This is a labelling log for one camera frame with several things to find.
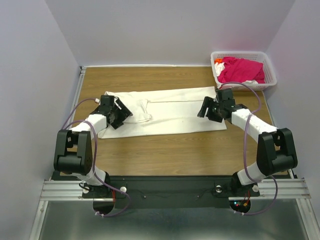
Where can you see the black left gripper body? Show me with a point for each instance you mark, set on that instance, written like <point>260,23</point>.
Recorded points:
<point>120,115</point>

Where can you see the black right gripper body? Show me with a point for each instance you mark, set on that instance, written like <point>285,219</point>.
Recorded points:
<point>213,112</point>

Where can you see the white t shirt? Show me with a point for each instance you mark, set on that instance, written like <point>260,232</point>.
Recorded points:
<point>163,112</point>

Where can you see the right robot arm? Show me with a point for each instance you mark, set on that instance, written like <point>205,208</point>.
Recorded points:
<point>261,132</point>

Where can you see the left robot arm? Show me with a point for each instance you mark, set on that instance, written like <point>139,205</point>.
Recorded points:
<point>76,147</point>

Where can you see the white garment in basket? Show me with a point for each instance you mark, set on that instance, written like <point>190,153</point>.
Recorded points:
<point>219,67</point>

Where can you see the magenta t shirt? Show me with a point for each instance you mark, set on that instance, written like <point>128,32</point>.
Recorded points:
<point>241,70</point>

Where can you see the orange garment in basket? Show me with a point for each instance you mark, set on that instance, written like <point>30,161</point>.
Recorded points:
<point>218,60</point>

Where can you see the white plastic laundry basket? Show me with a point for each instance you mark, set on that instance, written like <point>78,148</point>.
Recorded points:
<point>270,76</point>

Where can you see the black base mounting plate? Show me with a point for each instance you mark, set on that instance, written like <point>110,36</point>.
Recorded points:
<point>167,192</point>

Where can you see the aluminium right table rail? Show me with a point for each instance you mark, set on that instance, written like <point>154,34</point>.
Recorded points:
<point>281,106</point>

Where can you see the aluminium table rail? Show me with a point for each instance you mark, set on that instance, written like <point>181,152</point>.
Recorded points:
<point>74,97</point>
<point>281,106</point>

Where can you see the aluminium left table rail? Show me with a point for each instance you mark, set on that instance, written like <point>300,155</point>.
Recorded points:
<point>74,97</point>

